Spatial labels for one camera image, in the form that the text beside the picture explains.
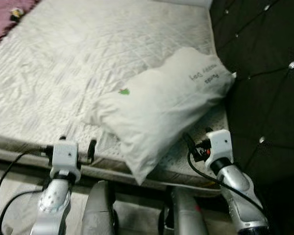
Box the white printed pillow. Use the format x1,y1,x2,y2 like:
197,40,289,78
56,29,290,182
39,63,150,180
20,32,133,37
83,47,236,186

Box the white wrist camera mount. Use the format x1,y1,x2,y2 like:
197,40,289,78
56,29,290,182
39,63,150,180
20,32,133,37
206,129,234,162
50,140,81,182

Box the white quilted mattress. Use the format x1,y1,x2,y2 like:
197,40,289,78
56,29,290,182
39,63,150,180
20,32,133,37
0,0,236,196

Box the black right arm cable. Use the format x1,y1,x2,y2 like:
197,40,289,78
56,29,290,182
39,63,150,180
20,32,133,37
187,147,265,221

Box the purple Mickey print blanket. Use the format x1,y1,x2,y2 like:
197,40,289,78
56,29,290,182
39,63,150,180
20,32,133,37
0,0,40,48

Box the black tufted headboard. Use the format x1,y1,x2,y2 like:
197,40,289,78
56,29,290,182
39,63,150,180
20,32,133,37
208,0,294,235

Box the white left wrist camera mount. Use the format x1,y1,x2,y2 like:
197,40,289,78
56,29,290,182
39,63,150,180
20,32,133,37
50,140,81,182

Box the grey left robot leg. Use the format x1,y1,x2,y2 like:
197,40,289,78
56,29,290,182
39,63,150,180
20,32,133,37
81,180,119,235

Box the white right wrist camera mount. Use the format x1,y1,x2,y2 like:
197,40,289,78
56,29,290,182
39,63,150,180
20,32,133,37
206,129,234,162

